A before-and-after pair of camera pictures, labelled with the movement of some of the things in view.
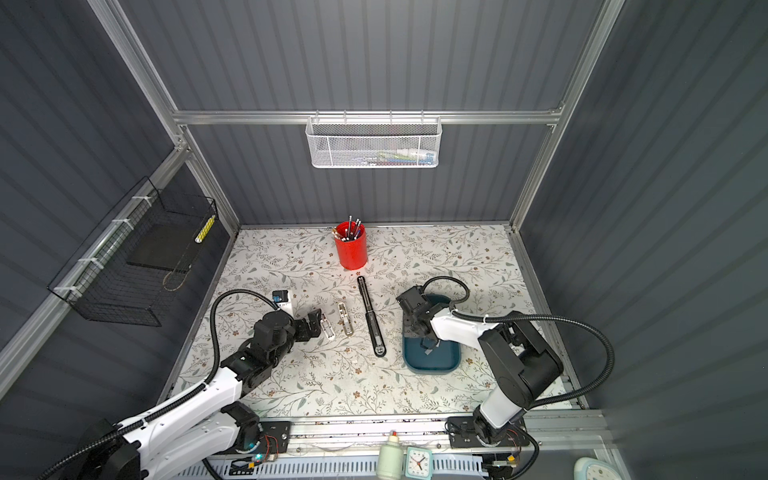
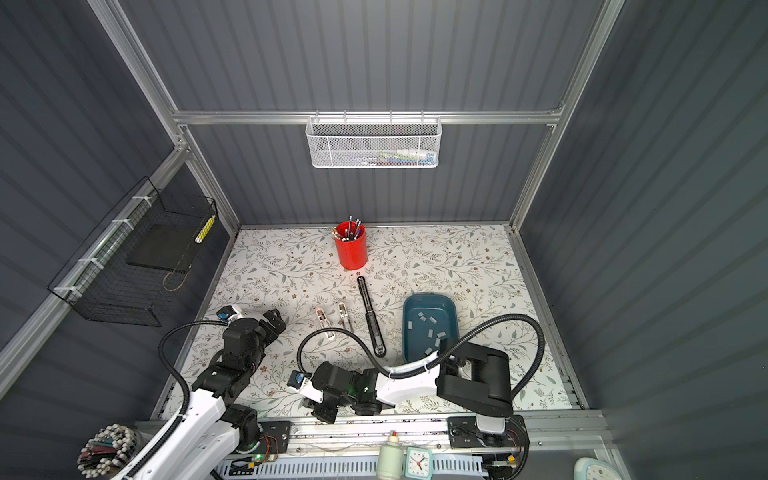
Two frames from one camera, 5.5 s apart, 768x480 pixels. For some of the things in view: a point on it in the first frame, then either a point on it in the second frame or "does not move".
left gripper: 313,323 → 276,324
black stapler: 376,336 does not move
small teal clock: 419,464 does not move
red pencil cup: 351,240 does not move
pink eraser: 327,329 does not move
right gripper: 407,326 → 319,411
